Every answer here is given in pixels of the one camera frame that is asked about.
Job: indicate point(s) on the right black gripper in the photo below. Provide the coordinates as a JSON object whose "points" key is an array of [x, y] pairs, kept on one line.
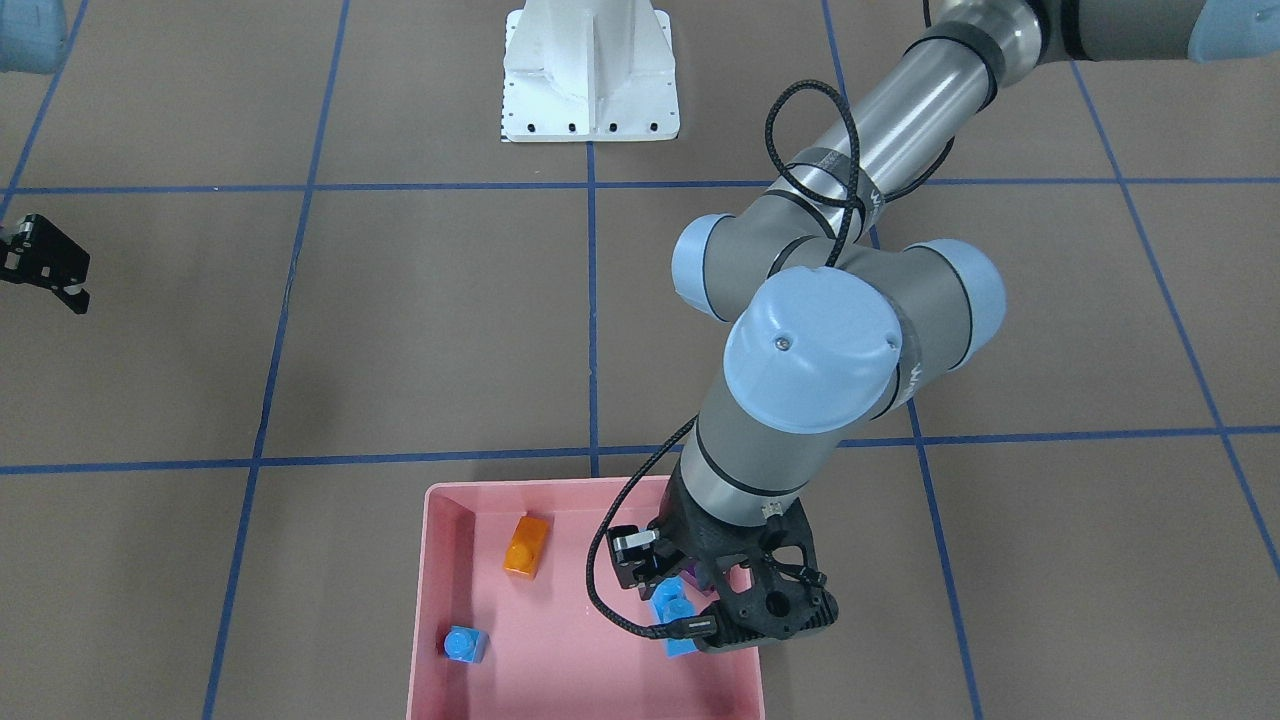
{"points": [[40, 253]]}

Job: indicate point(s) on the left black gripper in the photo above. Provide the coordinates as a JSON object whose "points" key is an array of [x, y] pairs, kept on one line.
{"points": [[630, 562]]}

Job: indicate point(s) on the long blue block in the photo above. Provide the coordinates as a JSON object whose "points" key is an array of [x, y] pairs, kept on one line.
{"points": [[661, 605]]}

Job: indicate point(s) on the orange sloped block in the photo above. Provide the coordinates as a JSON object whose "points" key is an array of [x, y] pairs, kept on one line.
{"points": [[526, 547]]}

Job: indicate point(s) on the small blue block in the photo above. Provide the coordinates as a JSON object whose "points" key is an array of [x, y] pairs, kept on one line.
{"points": [[465, 644]]}

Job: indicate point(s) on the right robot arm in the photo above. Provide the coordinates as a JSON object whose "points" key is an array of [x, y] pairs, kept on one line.
{"points": [[35, 40]]}

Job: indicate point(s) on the pink plastic box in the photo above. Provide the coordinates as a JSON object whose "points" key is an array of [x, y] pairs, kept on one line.
{"points": [[551, 655]]}

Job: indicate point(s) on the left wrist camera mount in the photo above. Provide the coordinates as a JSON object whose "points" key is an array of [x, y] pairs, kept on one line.
{"points": [[748, 624]]}

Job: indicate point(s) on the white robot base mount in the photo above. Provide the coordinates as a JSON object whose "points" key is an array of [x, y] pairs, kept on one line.
{"points": [[589, 71]]}

